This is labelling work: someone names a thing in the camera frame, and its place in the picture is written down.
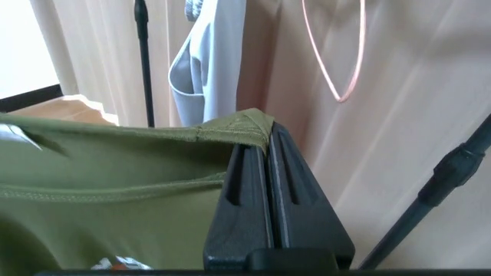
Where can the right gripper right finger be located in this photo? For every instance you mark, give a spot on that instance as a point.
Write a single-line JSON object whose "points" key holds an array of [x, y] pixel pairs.
{"points": [[307, 230]]}

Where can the pink clothes hanger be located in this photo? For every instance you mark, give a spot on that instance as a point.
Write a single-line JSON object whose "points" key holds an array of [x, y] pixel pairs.
{"points": [[326, 73]]}

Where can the pale grey shorts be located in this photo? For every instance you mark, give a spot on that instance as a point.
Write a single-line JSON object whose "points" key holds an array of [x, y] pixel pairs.
{"points": [[222, 57]]}

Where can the green garment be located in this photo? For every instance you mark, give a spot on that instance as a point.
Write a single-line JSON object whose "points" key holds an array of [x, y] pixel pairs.
{"points": [[115, 222]]}

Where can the black clothes rack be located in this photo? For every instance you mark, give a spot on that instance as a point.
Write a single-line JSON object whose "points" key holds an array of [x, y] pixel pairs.
{"points": [[144, 57]]}

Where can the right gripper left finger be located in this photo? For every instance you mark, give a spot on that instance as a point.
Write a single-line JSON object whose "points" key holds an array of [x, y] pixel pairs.
{"points": [[238, 230]]}

